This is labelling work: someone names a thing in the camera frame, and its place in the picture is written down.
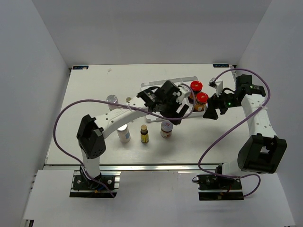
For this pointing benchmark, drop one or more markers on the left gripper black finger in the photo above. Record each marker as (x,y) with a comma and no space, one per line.
(182,112)
(172,114)

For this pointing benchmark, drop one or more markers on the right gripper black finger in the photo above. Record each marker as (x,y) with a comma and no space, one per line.
(212,105)
(223,110)

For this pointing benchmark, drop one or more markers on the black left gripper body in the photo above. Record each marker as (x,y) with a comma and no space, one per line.
(169,104)

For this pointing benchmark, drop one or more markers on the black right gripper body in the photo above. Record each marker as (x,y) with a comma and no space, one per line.
(228,100)

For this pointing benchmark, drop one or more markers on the white-lid sauce jar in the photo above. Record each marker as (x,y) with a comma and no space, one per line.
(166,129)

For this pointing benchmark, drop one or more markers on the red-lid chili sauce jar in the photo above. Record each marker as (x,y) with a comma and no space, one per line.
(196,86)

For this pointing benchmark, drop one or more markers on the yellow bottle front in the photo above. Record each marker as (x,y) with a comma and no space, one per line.
(144,134)

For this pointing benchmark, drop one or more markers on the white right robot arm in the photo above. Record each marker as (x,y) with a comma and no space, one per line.
(263,150)

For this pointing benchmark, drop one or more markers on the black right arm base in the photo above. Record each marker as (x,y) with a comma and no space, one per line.
(215,188)

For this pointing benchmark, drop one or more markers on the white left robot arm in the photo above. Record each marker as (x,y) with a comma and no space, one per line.
(93,131)

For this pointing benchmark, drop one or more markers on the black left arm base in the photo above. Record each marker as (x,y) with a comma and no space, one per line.
(86,188)

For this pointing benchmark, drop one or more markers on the white divided organizer tray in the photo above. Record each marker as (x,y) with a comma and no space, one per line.
(176,81)

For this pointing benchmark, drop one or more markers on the silver-lid salt jar rear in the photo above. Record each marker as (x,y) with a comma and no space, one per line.
(112,100)

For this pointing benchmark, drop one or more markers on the silver-lid salt jar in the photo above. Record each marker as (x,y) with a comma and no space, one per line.
(124,134)
(112,100)

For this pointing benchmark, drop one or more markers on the silver-lid salt jar front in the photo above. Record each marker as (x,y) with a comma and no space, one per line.
(124,134)

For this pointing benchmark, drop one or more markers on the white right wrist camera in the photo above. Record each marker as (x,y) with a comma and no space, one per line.
(217,84)

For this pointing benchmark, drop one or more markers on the aluminium table rail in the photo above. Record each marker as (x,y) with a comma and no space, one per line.
(194,143)

